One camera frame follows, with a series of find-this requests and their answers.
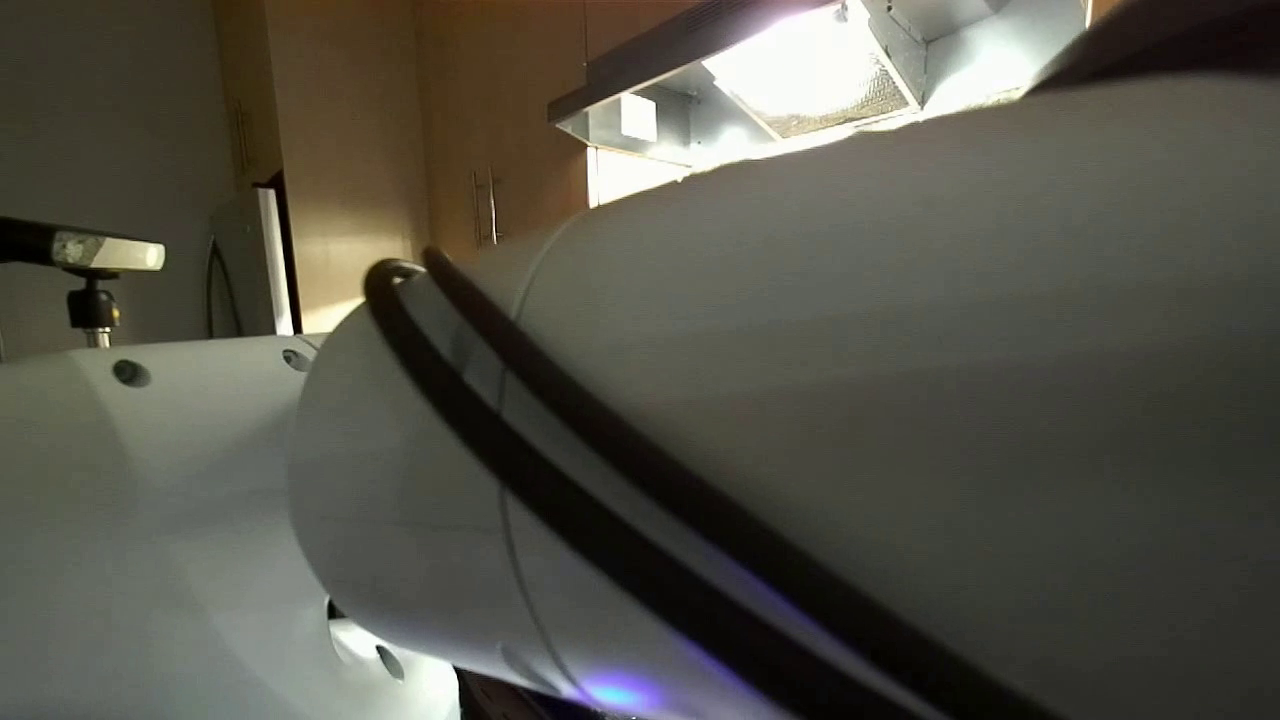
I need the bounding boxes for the camera on tripod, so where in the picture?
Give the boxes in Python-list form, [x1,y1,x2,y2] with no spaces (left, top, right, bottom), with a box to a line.
[0,217,167,347]

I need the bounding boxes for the left wooden wall cabinet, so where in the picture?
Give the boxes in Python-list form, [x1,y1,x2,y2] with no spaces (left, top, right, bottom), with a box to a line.
[212,0,696,331]

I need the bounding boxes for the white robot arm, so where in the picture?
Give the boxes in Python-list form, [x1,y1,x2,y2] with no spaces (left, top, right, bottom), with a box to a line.
[0,73,1280,720]

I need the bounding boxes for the steel range hood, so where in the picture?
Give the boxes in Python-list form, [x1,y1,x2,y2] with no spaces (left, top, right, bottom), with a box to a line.
[549,0,1097,169]

